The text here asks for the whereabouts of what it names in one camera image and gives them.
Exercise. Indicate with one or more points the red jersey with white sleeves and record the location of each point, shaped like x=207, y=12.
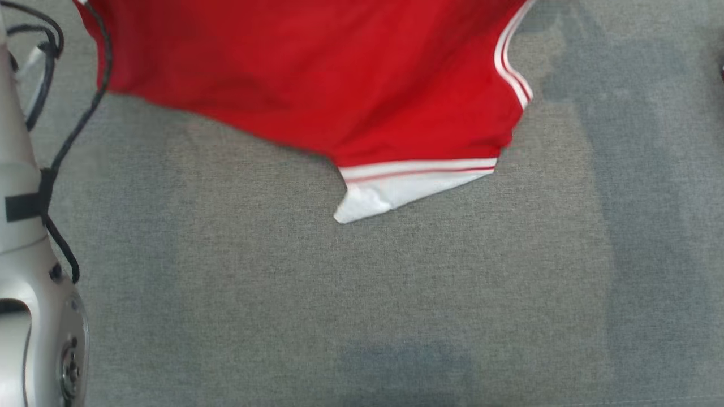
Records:
x=311, y=73

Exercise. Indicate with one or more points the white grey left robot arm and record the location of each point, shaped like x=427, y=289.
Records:
x=22, y=271

